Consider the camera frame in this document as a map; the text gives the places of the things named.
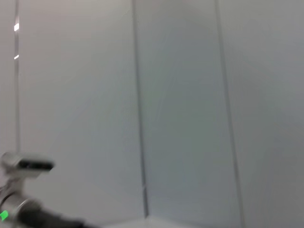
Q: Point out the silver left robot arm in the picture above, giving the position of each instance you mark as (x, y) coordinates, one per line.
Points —
(10, 202)

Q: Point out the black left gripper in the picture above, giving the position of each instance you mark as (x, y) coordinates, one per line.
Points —
(47, 219)

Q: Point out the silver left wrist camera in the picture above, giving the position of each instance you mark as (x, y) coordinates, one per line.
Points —
(26, 165)

